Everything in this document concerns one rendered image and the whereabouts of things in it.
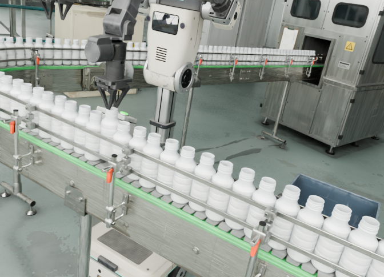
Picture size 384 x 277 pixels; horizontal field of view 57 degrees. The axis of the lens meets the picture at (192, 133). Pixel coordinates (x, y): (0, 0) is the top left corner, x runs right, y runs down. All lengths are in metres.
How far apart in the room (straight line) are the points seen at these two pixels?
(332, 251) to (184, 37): 1.09
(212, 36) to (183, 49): 5.39
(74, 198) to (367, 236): 0.90
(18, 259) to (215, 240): 1.60
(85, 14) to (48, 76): 2.61
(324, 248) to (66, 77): 2.04
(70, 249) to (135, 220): 1.31
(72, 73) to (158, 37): 1.00
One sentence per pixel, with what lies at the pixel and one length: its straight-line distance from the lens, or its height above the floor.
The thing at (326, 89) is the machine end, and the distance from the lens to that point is 4.62.
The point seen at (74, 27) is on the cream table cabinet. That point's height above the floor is 0.95.
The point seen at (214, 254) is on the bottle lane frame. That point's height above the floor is 0.92.
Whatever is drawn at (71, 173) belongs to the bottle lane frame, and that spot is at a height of 0.94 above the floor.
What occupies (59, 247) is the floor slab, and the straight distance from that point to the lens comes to 2.44.
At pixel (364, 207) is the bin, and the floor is 0.91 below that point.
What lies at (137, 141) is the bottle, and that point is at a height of 1.13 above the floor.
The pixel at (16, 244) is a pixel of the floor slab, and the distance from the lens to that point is 2.49.
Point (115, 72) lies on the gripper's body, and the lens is 1.08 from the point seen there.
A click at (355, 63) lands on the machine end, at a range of 4.46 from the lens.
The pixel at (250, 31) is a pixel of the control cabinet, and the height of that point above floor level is 1.05.
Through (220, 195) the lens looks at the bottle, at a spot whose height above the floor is 1.08.
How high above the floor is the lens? 1.56
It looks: 21 degrees down
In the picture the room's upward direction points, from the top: 9 degrees clockwise
